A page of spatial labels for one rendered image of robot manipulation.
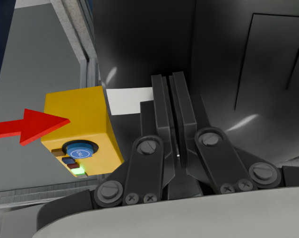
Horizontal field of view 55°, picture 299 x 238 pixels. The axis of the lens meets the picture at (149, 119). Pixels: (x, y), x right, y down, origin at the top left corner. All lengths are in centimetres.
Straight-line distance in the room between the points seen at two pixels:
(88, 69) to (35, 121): 42
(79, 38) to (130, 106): 43
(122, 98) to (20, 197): 87
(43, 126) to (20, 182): 85
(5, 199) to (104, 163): 56
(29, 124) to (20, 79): 108
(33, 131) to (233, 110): 12
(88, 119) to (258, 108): 31
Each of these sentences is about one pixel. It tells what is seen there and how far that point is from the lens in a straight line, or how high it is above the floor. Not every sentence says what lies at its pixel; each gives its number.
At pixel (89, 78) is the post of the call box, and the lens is 57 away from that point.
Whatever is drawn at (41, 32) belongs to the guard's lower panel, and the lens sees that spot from 141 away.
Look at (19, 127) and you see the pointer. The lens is 19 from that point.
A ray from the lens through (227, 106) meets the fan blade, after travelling 16.
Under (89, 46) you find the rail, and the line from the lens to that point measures 58.
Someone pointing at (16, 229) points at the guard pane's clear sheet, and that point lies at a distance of 100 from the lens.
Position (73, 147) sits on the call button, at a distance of 44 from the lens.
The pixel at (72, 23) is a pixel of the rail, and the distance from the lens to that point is 55.
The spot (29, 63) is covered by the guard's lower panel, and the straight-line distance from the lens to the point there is 130.
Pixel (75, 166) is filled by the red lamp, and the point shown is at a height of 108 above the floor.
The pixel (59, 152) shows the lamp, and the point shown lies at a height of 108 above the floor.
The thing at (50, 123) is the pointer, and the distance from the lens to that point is 18.
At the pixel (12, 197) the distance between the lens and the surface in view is 103.
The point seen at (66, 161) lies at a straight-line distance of 49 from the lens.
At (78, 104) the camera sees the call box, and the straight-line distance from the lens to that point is 46.
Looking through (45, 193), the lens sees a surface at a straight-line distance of 97.
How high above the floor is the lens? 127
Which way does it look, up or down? 31 degrees down
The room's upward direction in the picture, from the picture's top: 174 degrees clockwise
